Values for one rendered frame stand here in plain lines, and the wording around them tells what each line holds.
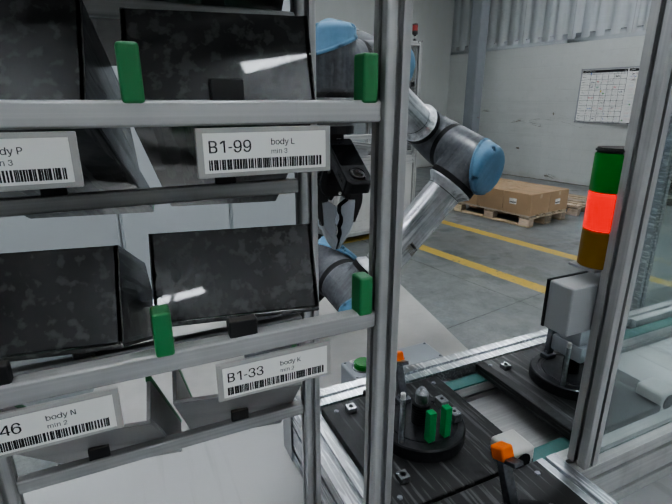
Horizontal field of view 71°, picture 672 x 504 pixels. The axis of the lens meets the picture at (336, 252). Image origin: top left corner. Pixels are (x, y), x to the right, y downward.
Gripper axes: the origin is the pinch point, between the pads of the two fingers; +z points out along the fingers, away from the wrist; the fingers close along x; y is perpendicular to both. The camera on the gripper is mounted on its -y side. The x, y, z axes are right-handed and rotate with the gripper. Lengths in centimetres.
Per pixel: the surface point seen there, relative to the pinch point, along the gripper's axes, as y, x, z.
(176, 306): -35.7, 30.6, -8.5
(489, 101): 733, -697, -24
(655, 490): -38, -40, 37
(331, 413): -10.5, 6.0, 26.3
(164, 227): 278, 8, 63
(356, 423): -14.5, 3.3, 26.3
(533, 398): -21.7, -28.2, 26.2
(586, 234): -31.3, -21.5, -7.1
